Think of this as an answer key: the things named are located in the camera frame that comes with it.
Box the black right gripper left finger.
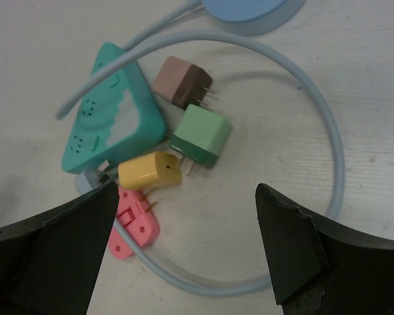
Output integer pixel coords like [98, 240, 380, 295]
[0, 182, 119, 314]

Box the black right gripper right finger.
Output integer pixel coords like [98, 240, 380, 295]
[255, 184, 394, 314]

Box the light blue power cable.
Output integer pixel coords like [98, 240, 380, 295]
[55, 0, 345, 298]

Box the pink socket adapter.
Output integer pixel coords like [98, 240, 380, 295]
[108, 186, 160, 259]

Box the yellow plug adapter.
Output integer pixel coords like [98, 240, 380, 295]
[118, 151, 183, 191]

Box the teal triangular power strip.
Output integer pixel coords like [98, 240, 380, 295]
[61, 41, 167, 174]

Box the green two-tone plug adapter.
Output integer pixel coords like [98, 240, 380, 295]
[169, 104, 232, 169]

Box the brown two-tone plug adapter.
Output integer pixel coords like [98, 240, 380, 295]
[151, 56, 213, 110]

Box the light blue round power strip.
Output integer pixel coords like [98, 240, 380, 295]
[202, 0, 305, 37]

